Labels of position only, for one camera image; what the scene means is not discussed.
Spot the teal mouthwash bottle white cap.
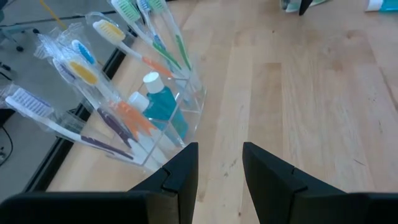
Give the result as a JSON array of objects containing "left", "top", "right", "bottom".
[
  {"left": 364, "top": 0, "right": 398, "bottom": 12},
  {"left": 127, "top": 91, "right": 156, "bottom": 125},
  {"left": 142, "top": 71, "right": 190, "bottom": 147}
]

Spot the orange toothbrush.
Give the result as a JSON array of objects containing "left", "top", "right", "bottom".
[
  {"left": 63, "top": 55, "right": 158, "bottom": 142},
  {"left": 85, "top": 12, "right": 187, "bottom": 80}
]

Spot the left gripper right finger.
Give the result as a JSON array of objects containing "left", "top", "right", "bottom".
[{"left": 243, "top": 142, "right": 349, "bottom": 224}]

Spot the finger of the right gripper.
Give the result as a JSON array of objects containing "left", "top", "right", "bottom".
[{"left": 297, "top": 0, "right": 314, "bottom": 16}]

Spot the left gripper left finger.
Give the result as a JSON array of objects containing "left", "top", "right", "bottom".
[{"left": 129, "top": 142, "right": 199, "bottom": 224}]

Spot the orange cable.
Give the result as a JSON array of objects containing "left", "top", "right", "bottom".
[{"left": 39, "top": 0, "right": 68, "bottom": 30}]

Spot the blue toothbrush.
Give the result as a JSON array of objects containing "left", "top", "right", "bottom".
[
  {"left": 55, "top": 23, "right": 103, "bottom": 68},
  {"left": 136, "top": 0, "right": 175, "bottom": 75}
]

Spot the grey wheeled stand base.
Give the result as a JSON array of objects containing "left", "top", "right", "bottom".
[{"left": 0, "top": 24, "right": 41, "bottom": 53}]

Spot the clear acrylic organizer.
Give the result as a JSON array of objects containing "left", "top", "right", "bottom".
[{"left": 52, "top": 52, "right": 208, "bottom": 171}]

